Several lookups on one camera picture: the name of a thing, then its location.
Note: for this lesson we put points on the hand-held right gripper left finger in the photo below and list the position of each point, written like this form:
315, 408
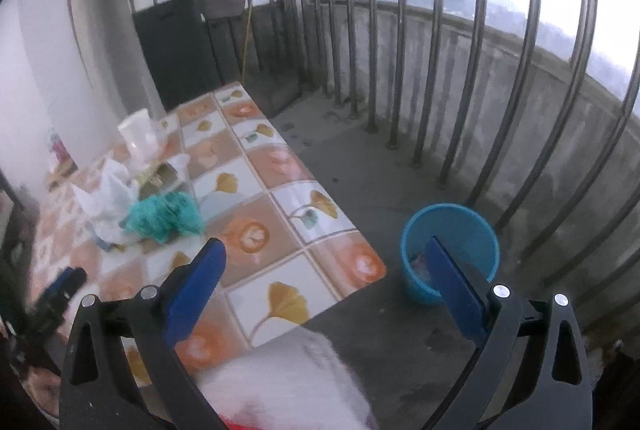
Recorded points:
197, 280

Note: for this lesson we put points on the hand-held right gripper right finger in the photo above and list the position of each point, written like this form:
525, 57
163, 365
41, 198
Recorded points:
452, 285

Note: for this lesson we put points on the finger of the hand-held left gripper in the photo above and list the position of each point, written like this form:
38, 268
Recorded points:
62, 282

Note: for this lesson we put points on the blue plastic bin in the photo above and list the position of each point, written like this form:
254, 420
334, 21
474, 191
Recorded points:
470, 240

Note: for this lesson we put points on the gold printed packet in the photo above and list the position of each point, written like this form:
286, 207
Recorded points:
157, 177

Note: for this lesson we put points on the wrappers in bin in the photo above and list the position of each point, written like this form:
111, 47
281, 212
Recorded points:
422, 267

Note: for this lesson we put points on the dark wooden furniture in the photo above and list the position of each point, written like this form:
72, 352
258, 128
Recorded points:
15, 235

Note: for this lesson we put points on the teal mesh net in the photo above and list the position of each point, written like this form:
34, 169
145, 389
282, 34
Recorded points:
160, 215

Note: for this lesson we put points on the tile-patterned tablecloth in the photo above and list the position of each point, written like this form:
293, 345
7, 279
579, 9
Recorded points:
260, 230

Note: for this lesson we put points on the crumpled white plastic bag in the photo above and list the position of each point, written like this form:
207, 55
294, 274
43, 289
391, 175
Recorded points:
112, 195

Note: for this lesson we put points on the pink bag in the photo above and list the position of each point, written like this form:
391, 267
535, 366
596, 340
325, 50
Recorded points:
60, 150

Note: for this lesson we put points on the clear plastic dome lid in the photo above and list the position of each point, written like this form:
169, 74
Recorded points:
152, 147

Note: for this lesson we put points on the white paper cup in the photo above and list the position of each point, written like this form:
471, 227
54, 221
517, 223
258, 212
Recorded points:
134, 130

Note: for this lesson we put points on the yellow pole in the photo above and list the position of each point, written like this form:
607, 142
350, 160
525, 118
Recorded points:
246, 40

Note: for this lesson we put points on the metal balcony railing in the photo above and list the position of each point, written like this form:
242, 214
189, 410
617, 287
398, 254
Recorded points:
480, 35

